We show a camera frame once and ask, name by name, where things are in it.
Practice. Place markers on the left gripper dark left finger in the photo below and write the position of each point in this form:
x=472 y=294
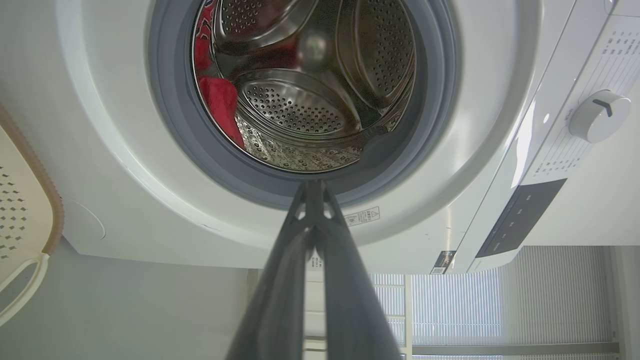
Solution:
x=277 y=305

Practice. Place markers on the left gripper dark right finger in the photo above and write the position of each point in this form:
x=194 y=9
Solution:
x=350 y=305

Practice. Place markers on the red printed garment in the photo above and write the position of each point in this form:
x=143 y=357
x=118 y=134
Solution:
x=220 y=102

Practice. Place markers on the dark grey appliance control panel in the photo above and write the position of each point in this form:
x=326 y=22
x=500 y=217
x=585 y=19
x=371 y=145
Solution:
x=525 y=215

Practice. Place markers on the cream perforated laundry basket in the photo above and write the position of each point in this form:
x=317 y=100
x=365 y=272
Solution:
x=22 y=200

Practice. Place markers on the door warning sticker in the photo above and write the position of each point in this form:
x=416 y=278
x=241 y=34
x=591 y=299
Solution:
x=362 y=216

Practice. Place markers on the black and yellow corner sticker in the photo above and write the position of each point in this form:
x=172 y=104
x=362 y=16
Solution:
x=443 y=262

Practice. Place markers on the white window blinds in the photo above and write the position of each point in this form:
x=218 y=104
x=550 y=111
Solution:
x=460 y=310

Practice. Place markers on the perforated stainless steel drum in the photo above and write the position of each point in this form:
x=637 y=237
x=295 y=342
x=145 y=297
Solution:
x=300 y=105

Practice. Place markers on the round filter access cover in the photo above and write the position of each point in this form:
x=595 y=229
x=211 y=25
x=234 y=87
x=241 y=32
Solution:
x=87 y=220

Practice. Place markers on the grey rubber door gasket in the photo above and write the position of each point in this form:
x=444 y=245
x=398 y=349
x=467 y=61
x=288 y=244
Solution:
x=170 y=100

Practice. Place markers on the white front-load washing machine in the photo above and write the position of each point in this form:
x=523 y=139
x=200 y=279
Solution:
x=490 y=90

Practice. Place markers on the white round control knob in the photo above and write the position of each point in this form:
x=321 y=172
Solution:
x=597 y=117

